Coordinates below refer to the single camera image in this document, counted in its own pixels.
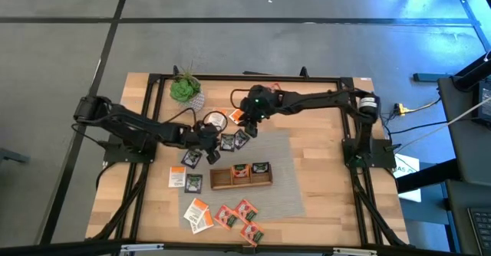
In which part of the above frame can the grey woven placemat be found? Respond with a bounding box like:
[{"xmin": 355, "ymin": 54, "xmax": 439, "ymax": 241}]
[{"xmin": 177, "ymin": 130, "xmax": 306, "ymax": 230}]

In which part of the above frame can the white cable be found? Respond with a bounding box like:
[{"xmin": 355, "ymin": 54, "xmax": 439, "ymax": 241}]
[{"xmin": 394, "ymin": 96, "xmax": 491, "ymax": 152}]

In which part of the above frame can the silver metal bracket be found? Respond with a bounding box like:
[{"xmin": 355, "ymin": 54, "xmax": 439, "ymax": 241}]
[
  {"xmin": 120, "ymin": 243, "xmax": 165, "ymax": 254},
  {"xmin": 331, "ymin": 247, "xmax": 379, "ymax": 256}
]

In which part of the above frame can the white paper sign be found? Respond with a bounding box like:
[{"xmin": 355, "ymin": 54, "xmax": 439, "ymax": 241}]
[{"xmin": 394, "ymin": 153, "xmax": 422, "ymax": 203}]

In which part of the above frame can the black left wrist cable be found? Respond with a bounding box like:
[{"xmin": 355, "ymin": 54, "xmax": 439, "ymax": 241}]
[{"xmin": 167, "ymin": 107, "xmax": 229, "ymax": 135}]

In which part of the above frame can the dark grey desk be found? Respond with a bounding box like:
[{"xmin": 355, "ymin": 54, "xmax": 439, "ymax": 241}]
[{"xmin": 437, "ymin": 75, "xmax": 491, "ymax": 256}]

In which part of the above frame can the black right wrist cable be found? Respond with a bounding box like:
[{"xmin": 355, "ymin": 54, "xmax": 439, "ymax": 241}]
[{"xmin": 229, "ymin": 87, "xmax": 251, "ymax": 110}]

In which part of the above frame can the computer screen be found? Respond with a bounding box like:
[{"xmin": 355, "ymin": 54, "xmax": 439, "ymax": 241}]
[{"xmin": 477, "ymin": 80, "xmax": 491, "ymax": 126}]

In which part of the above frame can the white orange Tazo tea packet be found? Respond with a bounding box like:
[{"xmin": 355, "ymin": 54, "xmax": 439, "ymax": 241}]
[
  {"xmin": 209, "ymin": 112, "xmax": 228, "ymax": 131},
  {"xmin": 183, "ymin": 198, "xmax": 209, "ymax": 224},
  {"xmin": 229, "ymin": 109, "xmax": 245, "ymax": 125},
  {"xmin": 189, "ymin": 208, "xmax": 215, "ymax": 235},
  {"xmin": 168, "ymin": 166, "xmax": 187, "ymax": 189}
]

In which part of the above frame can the black power cable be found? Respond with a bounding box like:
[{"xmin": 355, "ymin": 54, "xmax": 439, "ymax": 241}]
[{"xmin": 383, "ymin": 112, "xmax": 450, "ymax": 135}]

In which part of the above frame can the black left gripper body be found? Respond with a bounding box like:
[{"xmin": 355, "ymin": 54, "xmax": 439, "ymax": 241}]
[{"xmin": 187, "ymin": 120, "xmax": 223, "ymax": 166}]

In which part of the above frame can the black overhead beam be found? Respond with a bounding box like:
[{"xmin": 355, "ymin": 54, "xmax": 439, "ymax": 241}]
[{"xmin": 0, "ymin": 239, "xmax": 491, "ymax": 256}]

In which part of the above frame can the black keyboard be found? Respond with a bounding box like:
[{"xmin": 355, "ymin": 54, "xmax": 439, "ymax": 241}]
[{"xmin": 466, "ymin": 205, "xmax": 491, "ymax": 255}]

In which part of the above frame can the black metal rig frame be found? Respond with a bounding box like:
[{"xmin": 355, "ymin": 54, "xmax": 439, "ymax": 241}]
[{"xmin": 86, "ymin": 64, "xmax": 410, "ymax": 249}]

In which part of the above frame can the wooden three-compartment tea tray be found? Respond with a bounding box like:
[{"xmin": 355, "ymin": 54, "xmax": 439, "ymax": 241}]
[{"xmin": 209, "ymin": 162, "xmax": 274, "ymax": 191}]

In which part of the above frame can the green succulent in white pot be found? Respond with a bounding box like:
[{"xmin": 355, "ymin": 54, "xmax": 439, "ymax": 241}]
[{"xmin": 170, "ymin": 66, "xmax": 206, "ymax": 113}]

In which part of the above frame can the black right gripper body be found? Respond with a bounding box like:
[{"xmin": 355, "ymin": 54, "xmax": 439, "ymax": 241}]
[{"xmin": 239, "ymin": 83, "xmax": 287, "ymax": 125}]

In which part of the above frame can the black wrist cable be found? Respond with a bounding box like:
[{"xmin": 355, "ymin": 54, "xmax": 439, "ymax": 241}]
[
  {"xmin": 167, "ymin": 107, "xmax": 229, "ymax": 135},
  {"xmin": 229, "ymin": 87, "xmax": 251, "ymax": 110}
]

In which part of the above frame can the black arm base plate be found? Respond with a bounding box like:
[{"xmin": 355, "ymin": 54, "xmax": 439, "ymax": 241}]
[
  {"xmin": 342, "ymin": 137, "xmax": 398, "ymax": 169},
  {"xmin": 96, "ymin": 132, "xmax": 159, "ymax": 164}
]

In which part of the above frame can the grey-blue chair foot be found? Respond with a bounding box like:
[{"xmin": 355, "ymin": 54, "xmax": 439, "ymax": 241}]
[{"xmin": 0, "ymin": 146, "xmax": 31, "ymax": 166}]

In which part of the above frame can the teal floor bar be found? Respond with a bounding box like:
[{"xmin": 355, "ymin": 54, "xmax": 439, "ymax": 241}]
[{"xmin": 413, "ymin": 72, "xmax": 454, "ymax": 83}]

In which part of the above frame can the black desk crossbar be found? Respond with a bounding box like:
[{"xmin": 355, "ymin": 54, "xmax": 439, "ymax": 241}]
[{"xmin": 396, "ymin": 159, "xmax": 461, "ymax": 195}]

